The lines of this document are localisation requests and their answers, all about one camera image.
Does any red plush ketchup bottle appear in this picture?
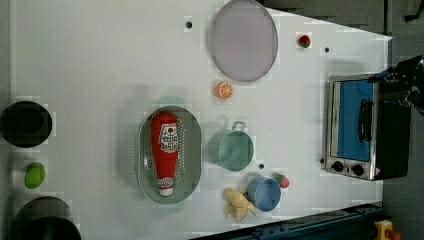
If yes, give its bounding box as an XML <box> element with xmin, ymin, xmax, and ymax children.
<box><xmin>151</xmin><ymin>112</ymin><xmax>179</xmax><ymax>197</ymax></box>

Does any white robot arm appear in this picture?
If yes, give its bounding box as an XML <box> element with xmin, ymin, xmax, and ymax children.
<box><xmin>368</xmin><ymin>55</ymin><xmax>424</xmax><ymax>114</ymax></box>

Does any orange slice toy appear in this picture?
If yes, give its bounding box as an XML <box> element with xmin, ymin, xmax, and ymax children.
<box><xmin>215</xmin><ymin>81</ymin><xmax>234</xmax><ymax>99</ymax></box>

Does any yellow banana toy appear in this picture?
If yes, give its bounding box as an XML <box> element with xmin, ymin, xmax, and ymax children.
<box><xmin>223</xmin><ymin>188</ymin><xmax>257</xmax><ymax>222</ymax></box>

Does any grey round plate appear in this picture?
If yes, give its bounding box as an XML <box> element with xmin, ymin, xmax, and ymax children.
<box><xmin>211</xmin><ymin>0</ymin><xmax>278</xmax><ymax>81</ymax></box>

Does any blue cup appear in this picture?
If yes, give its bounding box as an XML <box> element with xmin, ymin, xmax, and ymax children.
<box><xmin>247</xmin><ymin>176</ymin><xmax>281</xmax><ymax>212</ymax></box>

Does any red strawberry toy near cup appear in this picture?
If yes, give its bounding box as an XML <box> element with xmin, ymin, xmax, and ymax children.
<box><xmin>273</xmin><ymin>173</ymin><xmax>290</xmax><ymax>189</ymax></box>

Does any red strawberry toy far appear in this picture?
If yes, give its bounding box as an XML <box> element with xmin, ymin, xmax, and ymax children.
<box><xmin>298</xmin><ymin>35</ymin><xmax>311</xmax><ymax>48</ymax></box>

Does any silver toaster oven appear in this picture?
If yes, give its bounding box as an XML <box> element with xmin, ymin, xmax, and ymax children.
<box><xmin>325</xmin><ymin>75</ymin><xmax>411</xmax><ymax>181</ymax></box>

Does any green avocado toy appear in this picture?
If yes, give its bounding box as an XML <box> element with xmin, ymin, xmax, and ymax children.
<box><xmin>24</xmin><ymin>162</ymin><xmax>46</xmax><ymax>189</ymax></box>

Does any black cup upper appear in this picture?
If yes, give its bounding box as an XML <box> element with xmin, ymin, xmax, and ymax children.
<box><xmin>1</xmin><ymin>101</ymin><xmax>53</xmax><ymax>148</ymax></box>

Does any black cup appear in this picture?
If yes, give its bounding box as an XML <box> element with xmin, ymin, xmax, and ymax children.
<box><xmin>10</xmin><ymin>196</ymin><xmax>82</xmax><ymax>240</ymax></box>
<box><xmin>1</xmin><ymin>101</ymin><xmax>53</xmax><ymax>148</ymax></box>

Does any black cup lower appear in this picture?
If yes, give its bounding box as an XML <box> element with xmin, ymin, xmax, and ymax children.
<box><xmin>10</xmin><ymin>196</ymin><xmax>82</xmax><ymax>240</ymax></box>

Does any yellow red emergency button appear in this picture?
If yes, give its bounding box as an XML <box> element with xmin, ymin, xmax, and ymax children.
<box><xmin>374</xmin><ymin>220</ymin><xmax>402</xmax><ymax>240</ymax></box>

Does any green pot with handle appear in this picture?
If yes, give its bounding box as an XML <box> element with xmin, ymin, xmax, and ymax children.
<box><xmin>209</xmin><ymin>121</ymin><xmax>254</xmax><ymax>172</ymax></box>

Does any blue metal frame rail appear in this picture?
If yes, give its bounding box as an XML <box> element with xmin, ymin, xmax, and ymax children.
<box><xmin>192</xmin><ymin>204</ymin><xmax>385</xmax><ymax>240</ymax></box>

